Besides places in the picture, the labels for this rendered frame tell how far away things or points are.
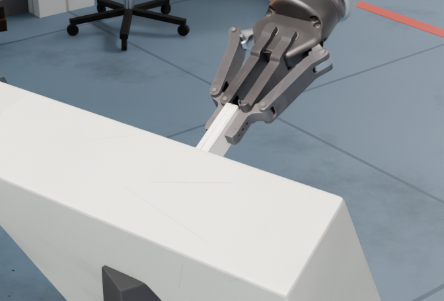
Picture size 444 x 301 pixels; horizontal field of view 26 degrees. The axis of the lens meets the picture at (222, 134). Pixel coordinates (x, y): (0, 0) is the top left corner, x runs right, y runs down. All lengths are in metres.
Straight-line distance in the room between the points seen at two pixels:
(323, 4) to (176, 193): 0.43
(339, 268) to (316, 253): 0.04
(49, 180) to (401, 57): 3.51
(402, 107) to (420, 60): 0.51
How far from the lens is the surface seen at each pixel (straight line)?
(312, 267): 0.62
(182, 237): 0.65
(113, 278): 0.77
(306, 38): 1.04
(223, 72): 1.03
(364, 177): 3.18
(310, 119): 3.55
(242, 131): 0.99
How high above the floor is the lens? 1.51
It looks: 26 degrees down
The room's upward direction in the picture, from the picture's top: straight up
